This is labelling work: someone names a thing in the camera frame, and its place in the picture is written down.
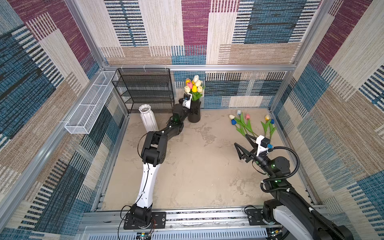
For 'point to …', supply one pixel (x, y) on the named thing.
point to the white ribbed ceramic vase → (149, 119)
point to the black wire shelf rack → (140, 86)
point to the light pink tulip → (200, 88)
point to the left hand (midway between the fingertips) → (194, 96)
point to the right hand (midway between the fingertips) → (240, 140)
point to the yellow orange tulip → (187, 81)
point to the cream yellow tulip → (265, 126)
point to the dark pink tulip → (247, 117)
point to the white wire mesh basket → (81, 121)
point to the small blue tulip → (271, 127)
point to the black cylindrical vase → (195, 115)
